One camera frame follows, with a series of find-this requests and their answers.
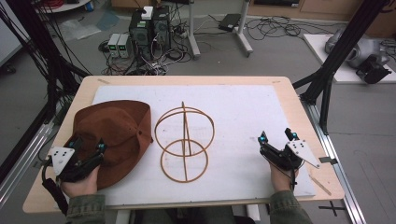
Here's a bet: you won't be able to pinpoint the tangle of black floor cables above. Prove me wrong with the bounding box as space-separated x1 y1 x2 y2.
246 15 331 41

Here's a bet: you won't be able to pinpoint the black computer tower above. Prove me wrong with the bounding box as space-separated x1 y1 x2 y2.
128 10 154 61
151 6 172 52

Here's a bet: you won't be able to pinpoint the black flat box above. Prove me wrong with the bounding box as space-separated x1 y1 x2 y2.
218 13 243 33

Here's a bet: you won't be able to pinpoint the person's right hand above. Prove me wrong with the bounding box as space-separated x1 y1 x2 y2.
268 161 301 192

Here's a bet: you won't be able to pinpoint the wooden ring hat stand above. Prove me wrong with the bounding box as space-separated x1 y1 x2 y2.
154 101 216 184

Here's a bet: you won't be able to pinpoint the thin wooden stick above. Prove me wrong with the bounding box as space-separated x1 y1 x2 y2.
309 175 332 197

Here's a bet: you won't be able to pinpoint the grey and black machine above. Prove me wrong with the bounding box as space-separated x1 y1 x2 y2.
324 28 393 85

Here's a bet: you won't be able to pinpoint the black metal frame post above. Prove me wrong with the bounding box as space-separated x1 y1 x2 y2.
0 0 92 185
292 0 390 135

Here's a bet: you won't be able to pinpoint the brown hat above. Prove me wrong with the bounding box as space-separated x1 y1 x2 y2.
64 99 154 191

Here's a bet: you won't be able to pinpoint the person's left hand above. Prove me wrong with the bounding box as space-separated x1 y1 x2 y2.
60 164 101 199

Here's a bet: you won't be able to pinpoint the aluminium rail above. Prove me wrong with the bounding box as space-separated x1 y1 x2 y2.
301 99 368 224
0 119 57 209

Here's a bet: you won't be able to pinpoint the white metal stand leg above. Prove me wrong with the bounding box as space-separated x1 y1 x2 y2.
187 0 202 61
233 0 254 58

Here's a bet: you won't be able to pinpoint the person's legs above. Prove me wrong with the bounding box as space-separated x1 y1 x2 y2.
134 204 257 224

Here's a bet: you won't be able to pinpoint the white box on computer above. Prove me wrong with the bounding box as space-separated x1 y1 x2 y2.
141 6 154 21

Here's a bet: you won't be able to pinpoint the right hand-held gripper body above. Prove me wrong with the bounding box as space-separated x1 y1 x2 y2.
259 139 322 172

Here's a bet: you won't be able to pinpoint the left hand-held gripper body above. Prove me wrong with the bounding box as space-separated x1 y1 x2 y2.
49 136 106 184

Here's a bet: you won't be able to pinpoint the white floor platform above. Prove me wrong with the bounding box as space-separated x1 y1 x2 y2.
302 33 396 85

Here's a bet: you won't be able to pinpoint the white foam board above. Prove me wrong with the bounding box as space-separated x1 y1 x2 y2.
92 84 318 207

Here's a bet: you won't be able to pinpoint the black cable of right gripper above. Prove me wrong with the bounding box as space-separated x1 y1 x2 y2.
288 160 297 192

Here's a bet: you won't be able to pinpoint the grey power supply unit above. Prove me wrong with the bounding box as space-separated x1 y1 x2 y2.
117 34 132 59
106 33 121 58

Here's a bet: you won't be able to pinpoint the tangle of cables by computers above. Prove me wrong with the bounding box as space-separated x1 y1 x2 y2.
98 40 191 77

